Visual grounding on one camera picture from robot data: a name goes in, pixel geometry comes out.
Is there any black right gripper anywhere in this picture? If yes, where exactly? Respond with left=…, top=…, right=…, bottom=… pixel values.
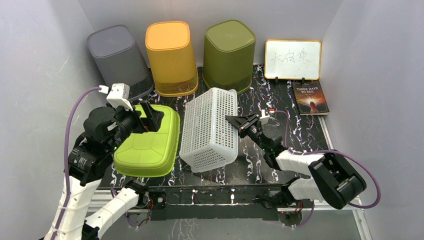
left=225, top=113, right=269, bottom=153

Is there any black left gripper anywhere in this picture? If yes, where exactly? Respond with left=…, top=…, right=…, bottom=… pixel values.
left=106, top=100, right=164, bottom=152

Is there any lime green plastic tub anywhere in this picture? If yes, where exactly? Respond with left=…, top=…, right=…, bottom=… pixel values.
left=113, top=104, right=181, bottom=178

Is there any orange mesh bin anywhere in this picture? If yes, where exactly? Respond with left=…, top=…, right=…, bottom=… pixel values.
left=145, top=21, right=199, bottom=97

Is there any olive green mesh bin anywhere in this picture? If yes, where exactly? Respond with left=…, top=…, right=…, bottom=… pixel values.
left=202, top=19, right=256, bottom=94

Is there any grey mesh bin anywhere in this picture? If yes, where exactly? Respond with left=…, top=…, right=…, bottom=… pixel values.
left=86, top=24, right=155, bottom=102

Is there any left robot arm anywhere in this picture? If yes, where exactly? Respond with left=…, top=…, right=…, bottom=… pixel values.
left=44, top=101, right=165, bottom=240

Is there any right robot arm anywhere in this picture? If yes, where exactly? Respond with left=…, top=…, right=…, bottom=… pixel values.
left=225, top=114, right=367, bottom=210

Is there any dark paperback book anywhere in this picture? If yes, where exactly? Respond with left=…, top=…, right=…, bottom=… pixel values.
left=292, top=80, right=330, bottom=116

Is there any small whiteboard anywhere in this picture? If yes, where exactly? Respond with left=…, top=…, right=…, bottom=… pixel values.
left=264, top=39, right=322, bottom=81

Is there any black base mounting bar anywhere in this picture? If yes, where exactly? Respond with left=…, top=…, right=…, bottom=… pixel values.
left=145, top=185, right=315, bottom=222

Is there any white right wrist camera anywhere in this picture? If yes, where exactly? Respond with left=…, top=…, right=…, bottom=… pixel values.
left=259, top=108, right=275, bottom=124

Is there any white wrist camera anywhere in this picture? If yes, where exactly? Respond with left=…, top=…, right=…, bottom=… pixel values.
left=259, top=108, right=275, bottom=124
left=98, top=83, right=134, bottom=111

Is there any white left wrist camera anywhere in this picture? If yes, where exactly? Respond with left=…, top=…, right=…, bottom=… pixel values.
left=98, top=83, right=134, bottom=111

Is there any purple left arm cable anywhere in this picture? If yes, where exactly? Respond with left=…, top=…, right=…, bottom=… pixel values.
left=49, top=86, right=102, bottom=240

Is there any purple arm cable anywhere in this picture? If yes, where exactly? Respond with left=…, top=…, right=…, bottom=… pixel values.
left=271, top=110, right=382, bottom=229
left=49, top=86, right=102, bottom=240

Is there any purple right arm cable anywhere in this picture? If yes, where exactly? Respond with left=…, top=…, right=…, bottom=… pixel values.
left=271, top=110, right=382, bottom=229

